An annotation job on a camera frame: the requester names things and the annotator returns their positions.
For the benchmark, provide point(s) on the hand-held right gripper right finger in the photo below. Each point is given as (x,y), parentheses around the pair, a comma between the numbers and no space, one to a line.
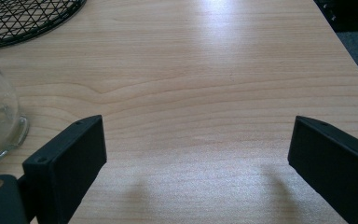
(332,161)

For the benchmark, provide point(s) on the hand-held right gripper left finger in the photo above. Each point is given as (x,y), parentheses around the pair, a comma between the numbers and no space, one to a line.
(65,168)

